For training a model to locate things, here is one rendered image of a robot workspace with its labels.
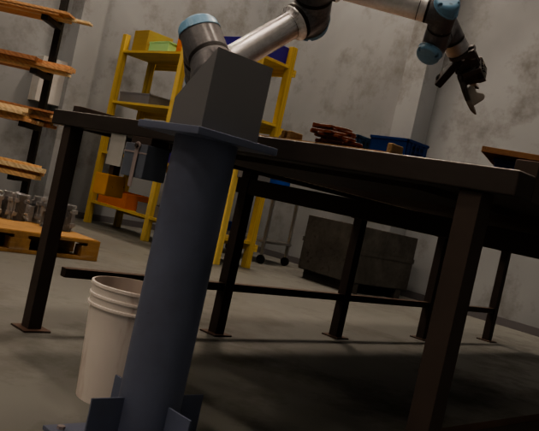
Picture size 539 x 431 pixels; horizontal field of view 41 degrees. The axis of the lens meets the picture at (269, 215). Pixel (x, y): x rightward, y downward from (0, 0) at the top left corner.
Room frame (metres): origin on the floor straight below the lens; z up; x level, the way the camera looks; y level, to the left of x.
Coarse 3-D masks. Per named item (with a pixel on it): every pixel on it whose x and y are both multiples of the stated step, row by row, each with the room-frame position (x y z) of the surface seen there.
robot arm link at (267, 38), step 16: (288, 16) 2.21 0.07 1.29; (304, 16) 2.21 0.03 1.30; (320, 16) 2.23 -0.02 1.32; (256, 32) 2.17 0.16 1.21; (272, 32) 2.18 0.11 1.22; (288, 32) 2.20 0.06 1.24; (304, 32) 2.23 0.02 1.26; (320, 32) 2.29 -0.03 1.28; (240, 48) 2.13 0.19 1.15; (256, 48) 2.15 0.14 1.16; (272, 48) 2.19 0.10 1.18
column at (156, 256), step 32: (160, 128) 1.85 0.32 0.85; (192, 128) 1.75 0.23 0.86; (192, 160) 1.84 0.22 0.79; (224, 160) 1.87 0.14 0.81; (192, 192) 1.84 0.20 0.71; (224, 192) 1.89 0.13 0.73; (160, 224) 1.87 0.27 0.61; (192, 224) 1.84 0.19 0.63; (160, 256) 1.85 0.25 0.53; (192, 256) 1.85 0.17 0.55; (160, 288) 1.84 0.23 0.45; (192, 288) 1.86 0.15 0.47; (160, 320) 1.84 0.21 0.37; (192, 320) 1.88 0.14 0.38; (128, 352) 1.89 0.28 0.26; (160, 352) 1.84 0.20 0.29; (192, 352) 1.92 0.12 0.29; (128, 384) 1.86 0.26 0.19; (160, 384) 1.84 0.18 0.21; (96, 416) 1.81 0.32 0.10; (128, 416) 1.85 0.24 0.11; (160, 416) 1.85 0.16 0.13; (192, 416) 2.03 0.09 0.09
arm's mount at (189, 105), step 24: (216, 72) 1.82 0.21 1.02; (240, 72) 1.87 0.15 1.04; (264, 72) 1.93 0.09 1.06; (192, 96) 1.86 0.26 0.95; (216, 96) 1.83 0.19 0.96; (240, 96) 1.88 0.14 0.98; (264, 96) 1.94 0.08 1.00; (192, 120) 1.84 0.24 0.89; (216, 120) 1.84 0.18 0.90; (240, 120) 1.89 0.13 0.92
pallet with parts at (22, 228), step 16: (0, 192) 5.54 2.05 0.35; (16, 192) 5.78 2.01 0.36; (0, 208) 5.66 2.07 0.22; (16, 208) 5.63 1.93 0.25; (32, 208) 5.75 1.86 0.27; (0, 224) 5.14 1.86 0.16; (16, 224) 5.37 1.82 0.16; (32, 224) 5.61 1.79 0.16; (64, 224) 5.61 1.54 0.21; (0, 240) 5.32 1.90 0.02; (16, 240) 5.02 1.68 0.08; (64, 240) 5.68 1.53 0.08; (80, 240) 5.36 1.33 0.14; (96, 240) 5.47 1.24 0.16; (64, 256) 5.29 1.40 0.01; (80, 256) 5.38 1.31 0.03; (96, 256) 5.47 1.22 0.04
